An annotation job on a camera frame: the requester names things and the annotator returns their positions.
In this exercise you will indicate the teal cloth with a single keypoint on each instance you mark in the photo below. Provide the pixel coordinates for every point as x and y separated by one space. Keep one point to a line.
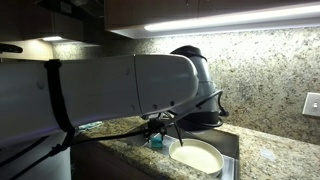
89 126

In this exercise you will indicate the teal sponge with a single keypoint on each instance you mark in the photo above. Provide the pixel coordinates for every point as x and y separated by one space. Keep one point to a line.
157 142

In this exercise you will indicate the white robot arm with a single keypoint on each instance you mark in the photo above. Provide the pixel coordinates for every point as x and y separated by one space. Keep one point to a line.
43 102

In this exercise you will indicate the cream pan with wooden handle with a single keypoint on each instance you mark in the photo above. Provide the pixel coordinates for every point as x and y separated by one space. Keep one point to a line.
198 154

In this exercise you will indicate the stainless steel sink basin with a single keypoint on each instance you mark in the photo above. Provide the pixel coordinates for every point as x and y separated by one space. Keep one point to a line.
227 144

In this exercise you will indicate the white light switch plate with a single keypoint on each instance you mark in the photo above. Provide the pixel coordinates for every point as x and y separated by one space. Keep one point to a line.
312 105

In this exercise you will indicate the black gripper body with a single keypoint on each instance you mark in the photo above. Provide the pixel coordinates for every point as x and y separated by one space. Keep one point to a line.
155 126

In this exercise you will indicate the under-cabinet light strip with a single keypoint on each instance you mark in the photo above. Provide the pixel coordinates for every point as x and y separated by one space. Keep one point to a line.
283 17

